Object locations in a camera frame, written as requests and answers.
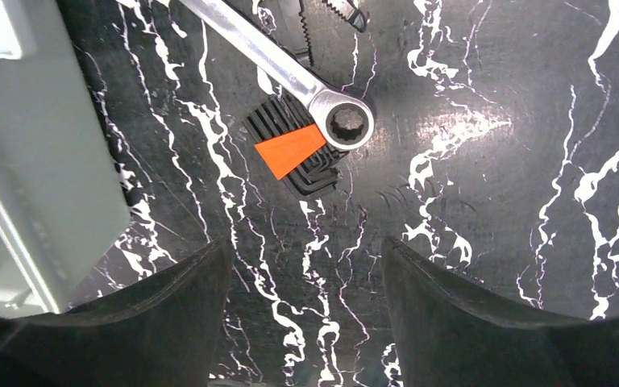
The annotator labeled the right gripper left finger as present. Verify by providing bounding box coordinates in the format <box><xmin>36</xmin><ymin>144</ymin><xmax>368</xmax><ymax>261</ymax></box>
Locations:
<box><xmin>0</xmin><ymin>238</ymin><xmax>234</xmax><ymax>386</ymax></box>

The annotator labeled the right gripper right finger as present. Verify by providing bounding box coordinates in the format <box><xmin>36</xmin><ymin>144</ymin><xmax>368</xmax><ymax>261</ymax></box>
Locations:
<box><xmin>381</xmin><ymin>237</ymin><xmax>619</xmax><ymax>386</ymax></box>

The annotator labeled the green plastic tool box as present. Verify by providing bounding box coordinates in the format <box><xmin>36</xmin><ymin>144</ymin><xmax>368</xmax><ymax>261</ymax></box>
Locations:
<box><xmin>0</xmin><ymin>1</ymin><xmax>130</xmax><ymax>318</ymax></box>

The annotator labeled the orange black small tool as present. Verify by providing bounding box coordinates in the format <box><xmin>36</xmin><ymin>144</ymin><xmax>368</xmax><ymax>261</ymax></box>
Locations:
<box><xmin>243</xmin><ymin>94</ymin><xmax>348</xmax><ymax>200</ymax></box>

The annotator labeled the silver combination wrench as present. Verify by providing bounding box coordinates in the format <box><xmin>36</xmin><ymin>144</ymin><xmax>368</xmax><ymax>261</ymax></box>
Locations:
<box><xmin>182</xmin><ymin>0</ymin><xmax>376</xmax><ymax>151</ymax></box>

